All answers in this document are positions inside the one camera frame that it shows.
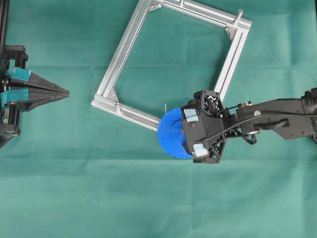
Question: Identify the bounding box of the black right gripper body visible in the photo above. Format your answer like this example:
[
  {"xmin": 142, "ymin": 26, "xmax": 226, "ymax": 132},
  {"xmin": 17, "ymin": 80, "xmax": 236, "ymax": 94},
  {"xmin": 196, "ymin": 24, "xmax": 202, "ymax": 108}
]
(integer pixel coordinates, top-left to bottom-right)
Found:
[{"xmin": 181, "ymin": 90, "xmax": 238, "ymax": 164}]

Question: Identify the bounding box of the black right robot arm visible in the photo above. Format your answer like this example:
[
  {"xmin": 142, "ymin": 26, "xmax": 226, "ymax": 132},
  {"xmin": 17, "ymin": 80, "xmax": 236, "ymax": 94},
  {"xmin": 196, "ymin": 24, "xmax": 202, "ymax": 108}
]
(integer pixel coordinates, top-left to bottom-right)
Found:
[{"xmin": 181, "ymin": 88, "xmax": 317, "ymax": 163}]

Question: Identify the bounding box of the steel shaft at far corner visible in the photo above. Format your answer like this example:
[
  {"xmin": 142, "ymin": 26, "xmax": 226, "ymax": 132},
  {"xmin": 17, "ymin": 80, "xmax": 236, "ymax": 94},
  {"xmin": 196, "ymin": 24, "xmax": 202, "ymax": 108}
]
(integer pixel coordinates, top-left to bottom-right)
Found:
[{"xmin": 234, "ymin": 9, "xmax": 244, "ymax": 26}]

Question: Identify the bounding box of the blue plastic gear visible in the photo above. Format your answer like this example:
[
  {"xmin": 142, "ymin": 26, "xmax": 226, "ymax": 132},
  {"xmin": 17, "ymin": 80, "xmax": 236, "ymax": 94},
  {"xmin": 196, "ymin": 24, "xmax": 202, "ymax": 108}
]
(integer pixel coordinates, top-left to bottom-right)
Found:
[{"xmin": 157, "ymin": 108, "xmax": 192, "ymax": 159}]

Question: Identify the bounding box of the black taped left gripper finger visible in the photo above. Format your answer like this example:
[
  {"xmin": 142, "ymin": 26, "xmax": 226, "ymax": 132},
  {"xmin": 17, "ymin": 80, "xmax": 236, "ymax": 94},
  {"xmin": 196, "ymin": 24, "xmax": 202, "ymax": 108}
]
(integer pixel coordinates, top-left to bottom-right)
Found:
[
  {"xmin": 0, "ymin": 89, "xmax": 69, "ymax": 112},
  {"xmin": 5, "ymin": 67, "xmax": 68, "ymax": 92}
]

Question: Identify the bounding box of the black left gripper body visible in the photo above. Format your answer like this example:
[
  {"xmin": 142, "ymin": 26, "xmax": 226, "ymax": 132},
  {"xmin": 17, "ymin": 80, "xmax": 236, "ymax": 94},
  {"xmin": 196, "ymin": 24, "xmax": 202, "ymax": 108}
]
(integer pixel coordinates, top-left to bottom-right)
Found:
[{"xmin": 0, "ymin": 45, "xmax": 28, "ymax": 141}]

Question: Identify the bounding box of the green table cloth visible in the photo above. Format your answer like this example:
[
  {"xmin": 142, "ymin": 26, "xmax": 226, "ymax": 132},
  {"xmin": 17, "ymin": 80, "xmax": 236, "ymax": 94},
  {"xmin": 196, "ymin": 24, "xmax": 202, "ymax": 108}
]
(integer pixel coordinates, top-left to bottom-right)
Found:
[{"xmin": 0, "ymin": 0, "xmax": 317, "ymax": 238}]

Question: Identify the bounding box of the square aluminium extrusion frame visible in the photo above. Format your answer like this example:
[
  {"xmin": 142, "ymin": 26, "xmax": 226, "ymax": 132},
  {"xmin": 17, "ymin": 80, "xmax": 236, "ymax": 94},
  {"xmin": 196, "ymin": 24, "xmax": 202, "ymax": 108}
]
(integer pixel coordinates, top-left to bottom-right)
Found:
[{"xmin": 91, "ymin": 0, "xmax": 252, "ymax": 131}]

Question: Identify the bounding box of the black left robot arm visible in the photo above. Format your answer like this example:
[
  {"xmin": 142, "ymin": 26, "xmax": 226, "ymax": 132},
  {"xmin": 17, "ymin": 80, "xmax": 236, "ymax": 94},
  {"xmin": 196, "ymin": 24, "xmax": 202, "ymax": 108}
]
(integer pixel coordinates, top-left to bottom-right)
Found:
[{"xmin": 0, "ymin": 0, "xmax": 69, "ymax": 147}]

